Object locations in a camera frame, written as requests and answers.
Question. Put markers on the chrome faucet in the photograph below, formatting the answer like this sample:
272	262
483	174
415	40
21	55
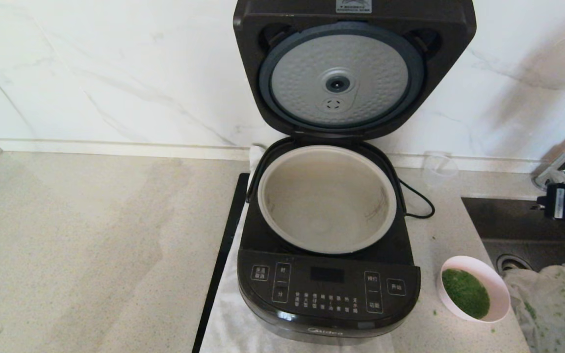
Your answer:
559	169

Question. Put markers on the chopped green onion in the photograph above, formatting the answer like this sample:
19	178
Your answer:
466	292

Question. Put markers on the clear plastic measuring cup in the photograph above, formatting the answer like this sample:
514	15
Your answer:
439	166

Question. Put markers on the grey inner pot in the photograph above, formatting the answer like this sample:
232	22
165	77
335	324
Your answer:
326	201

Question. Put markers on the black rice cooker base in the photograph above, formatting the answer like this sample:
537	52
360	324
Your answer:
326	294

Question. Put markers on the white towel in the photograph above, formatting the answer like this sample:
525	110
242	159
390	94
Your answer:
228	326

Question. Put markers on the pink bowl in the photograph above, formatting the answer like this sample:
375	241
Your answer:
499	290

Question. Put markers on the white crumpled cloth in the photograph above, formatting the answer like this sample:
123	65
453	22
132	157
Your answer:
552	314

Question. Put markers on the steel sink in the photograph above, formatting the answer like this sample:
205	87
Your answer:
508	220

